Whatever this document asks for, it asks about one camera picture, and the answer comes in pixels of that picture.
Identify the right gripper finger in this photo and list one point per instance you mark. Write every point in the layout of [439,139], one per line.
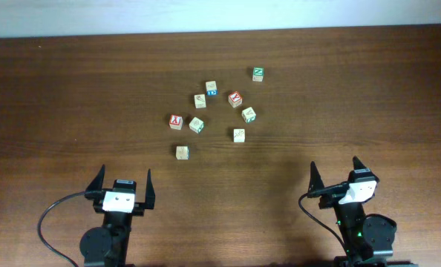
[316,185]
[358,165]

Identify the blue-sided wooden block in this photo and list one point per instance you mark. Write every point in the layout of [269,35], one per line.
[211,88]

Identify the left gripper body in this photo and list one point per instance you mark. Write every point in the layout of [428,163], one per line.
[138,208]

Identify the wooden block ice cream picture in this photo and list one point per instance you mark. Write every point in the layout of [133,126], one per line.
[200,101]

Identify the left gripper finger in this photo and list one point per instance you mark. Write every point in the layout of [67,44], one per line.
[150,195]
[97,183]

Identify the wooden block yellow side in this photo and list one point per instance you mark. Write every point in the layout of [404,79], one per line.
[182,152]

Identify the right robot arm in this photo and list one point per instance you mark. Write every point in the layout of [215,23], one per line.
[367,239]

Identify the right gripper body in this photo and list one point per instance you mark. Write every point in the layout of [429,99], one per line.
[330,201]

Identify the wooden block green A side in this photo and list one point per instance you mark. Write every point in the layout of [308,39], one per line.
[249,115]

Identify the plain wooden picture block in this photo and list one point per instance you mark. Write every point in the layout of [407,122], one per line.
[239,135]

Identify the red y block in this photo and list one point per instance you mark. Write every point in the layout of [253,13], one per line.
[235,99]
[176,122]

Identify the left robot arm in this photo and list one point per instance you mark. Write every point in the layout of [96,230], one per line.
[107,245]

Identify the green N wooden block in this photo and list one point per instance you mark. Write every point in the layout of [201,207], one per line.
[258,74]

